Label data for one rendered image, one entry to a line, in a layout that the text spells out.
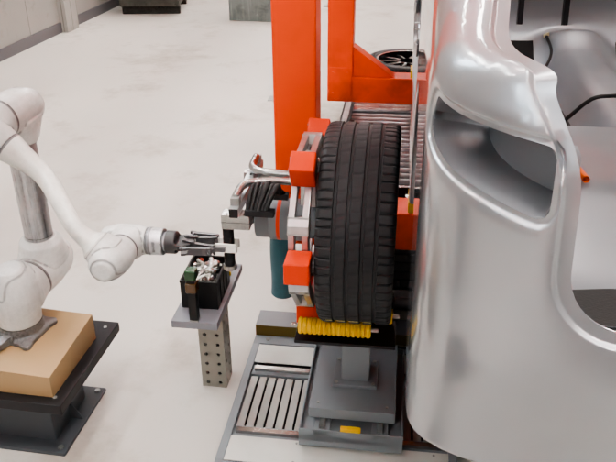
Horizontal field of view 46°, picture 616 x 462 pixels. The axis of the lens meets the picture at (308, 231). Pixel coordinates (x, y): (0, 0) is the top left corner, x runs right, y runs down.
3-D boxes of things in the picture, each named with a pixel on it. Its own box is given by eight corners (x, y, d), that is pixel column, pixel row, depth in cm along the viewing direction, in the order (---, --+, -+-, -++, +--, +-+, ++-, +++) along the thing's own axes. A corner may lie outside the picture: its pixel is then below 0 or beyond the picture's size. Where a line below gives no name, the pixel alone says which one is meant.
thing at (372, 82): (434, 104, 460) (438, 49, 444) (351, 102, 466) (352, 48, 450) (434, 97, 475) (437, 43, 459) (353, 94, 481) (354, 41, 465)
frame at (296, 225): (309, 335, 231) (308, 177, 206) (288, 334, 232) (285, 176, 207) (327, 252, 279) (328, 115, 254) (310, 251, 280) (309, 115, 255)
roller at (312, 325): (378, 342, 244) (378, 328, 241) (290, 335, 247) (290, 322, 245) (378, 332, 249) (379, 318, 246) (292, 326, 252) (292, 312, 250)
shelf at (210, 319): (217, 330, 261) (216, 324, 260) (170, 327, 263) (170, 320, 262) (242, 269, 299) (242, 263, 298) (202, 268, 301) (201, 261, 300)
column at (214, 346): (226, 387, 298) (220, 301, 279) (203, 385, 299) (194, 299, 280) (232, 372, 307) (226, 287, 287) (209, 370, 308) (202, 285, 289)
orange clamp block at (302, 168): (315, 188, 217) (313, 171, 209) (290, 186, 218) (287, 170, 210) (318, 168, 220) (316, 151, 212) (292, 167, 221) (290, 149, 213)
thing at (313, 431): (401, 456, 252) (402, 434, 248) (298, 446, 257) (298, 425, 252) (403, 366, 296) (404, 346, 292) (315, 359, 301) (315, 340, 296)
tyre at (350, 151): (404, 80, 226) (397, 192, 284) (328, 78, 229) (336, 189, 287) (393, 272, 195) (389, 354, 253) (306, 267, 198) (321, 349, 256)
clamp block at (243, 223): (249, 231, 225) (248, 215, 223) (221, 229, 226) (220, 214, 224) (253, 224, 230) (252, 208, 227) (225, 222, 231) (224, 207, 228)
